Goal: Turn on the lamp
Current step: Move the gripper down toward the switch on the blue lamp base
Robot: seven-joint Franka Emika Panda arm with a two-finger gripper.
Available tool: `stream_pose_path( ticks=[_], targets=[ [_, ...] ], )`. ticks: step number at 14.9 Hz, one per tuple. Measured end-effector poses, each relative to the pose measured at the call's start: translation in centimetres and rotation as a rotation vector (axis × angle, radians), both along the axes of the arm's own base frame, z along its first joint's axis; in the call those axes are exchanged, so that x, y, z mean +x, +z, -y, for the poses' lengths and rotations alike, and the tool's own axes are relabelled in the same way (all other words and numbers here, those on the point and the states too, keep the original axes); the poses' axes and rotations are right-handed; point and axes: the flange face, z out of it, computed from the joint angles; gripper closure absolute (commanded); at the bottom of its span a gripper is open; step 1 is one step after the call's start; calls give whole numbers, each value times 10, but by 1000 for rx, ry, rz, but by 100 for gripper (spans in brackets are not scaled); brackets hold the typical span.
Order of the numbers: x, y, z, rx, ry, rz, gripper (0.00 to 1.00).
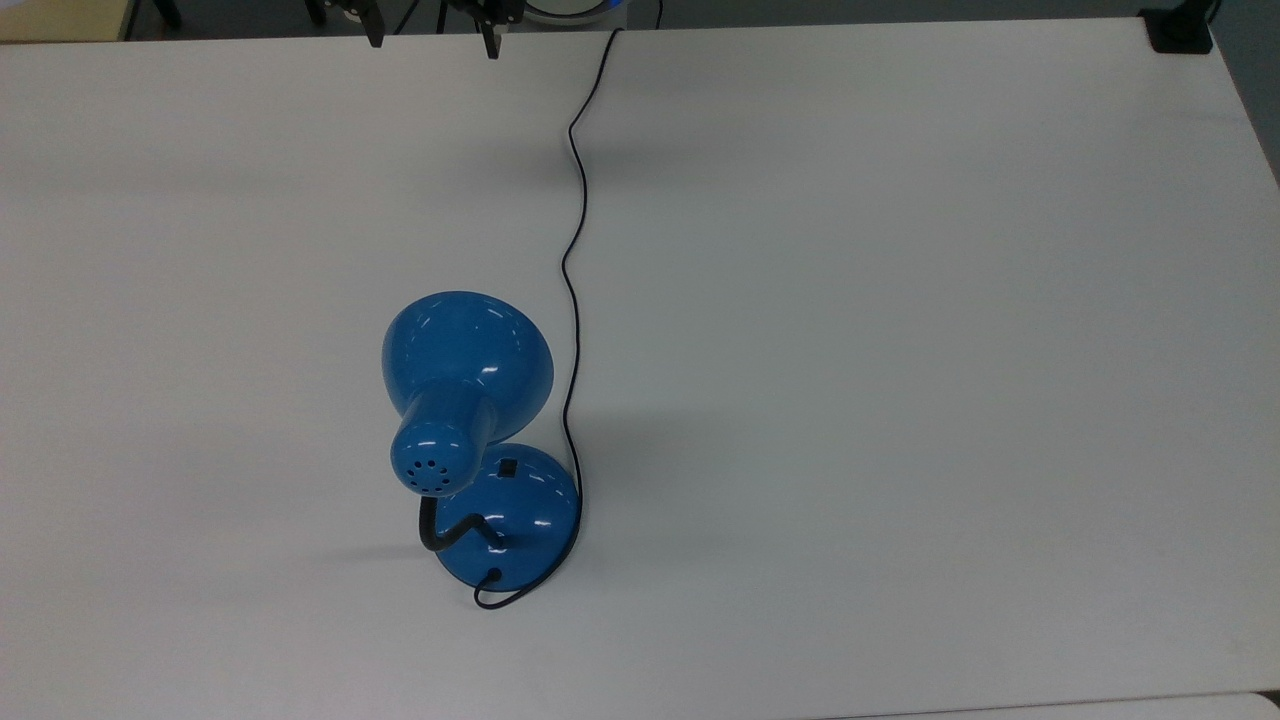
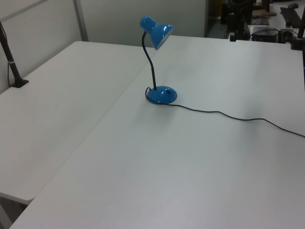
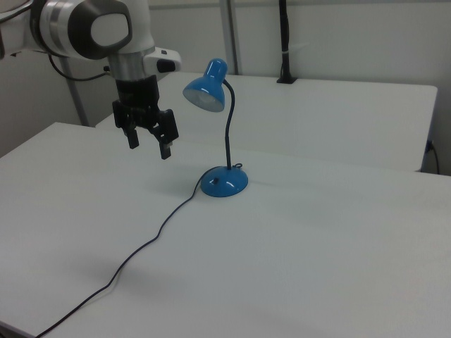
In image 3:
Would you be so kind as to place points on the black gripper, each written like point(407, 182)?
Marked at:
point(139, 95)

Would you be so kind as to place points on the blue gooseneck desk lamp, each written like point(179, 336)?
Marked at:
point(225, 184)

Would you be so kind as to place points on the grey metal partition post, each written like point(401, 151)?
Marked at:
point(230, 35)
point(78, 102)

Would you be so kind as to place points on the white desk with side panel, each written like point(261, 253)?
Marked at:
point(317, 116)

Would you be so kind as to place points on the black clamped pole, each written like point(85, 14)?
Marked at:
point(284, 35)

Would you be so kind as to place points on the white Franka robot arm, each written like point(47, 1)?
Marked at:
point(105, 31)

